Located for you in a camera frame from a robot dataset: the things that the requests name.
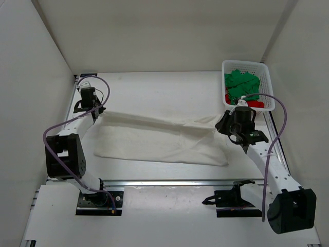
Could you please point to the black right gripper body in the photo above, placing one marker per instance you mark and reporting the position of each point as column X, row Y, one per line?
column 237, row 129

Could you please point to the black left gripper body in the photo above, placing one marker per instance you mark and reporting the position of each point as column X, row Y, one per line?
column 96, row 103

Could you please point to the white t shirt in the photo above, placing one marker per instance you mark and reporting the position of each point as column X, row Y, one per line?
column 168, row 140

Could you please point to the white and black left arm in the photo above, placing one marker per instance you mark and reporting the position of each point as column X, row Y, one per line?
column 71, row 164

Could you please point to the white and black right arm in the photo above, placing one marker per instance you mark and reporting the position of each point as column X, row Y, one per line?
column 287, row 206

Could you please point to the blue label sticker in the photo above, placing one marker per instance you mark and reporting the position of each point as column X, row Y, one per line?
column 88, row 75

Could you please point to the red t shirt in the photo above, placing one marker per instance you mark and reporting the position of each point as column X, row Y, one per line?
column 234, row 93

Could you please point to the green t shirt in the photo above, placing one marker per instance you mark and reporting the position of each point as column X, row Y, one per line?
column 238, row 79

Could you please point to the white plastic basket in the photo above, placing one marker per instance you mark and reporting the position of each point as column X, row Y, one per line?
column 258, row 69

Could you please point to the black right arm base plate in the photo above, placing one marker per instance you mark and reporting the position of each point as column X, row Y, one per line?
column 229, row 203

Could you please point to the aluminium table edge rail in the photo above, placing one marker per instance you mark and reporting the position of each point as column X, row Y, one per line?
column 171, row 183

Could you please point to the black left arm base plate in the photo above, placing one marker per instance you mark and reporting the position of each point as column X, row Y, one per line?
column 100, row 204

